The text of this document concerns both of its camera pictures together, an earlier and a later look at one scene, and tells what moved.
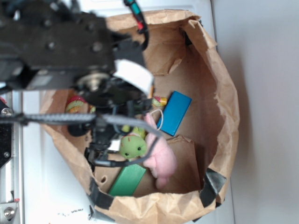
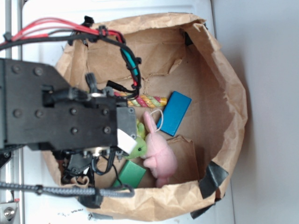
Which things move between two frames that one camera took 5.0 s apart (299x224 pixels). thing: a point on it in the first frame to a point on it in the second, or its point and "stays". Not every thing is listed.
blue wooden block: (174, 112) stays
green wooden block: (128, 180) stays
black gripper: (70, 44) to (39, 112)
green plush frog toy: (133, 145) stays
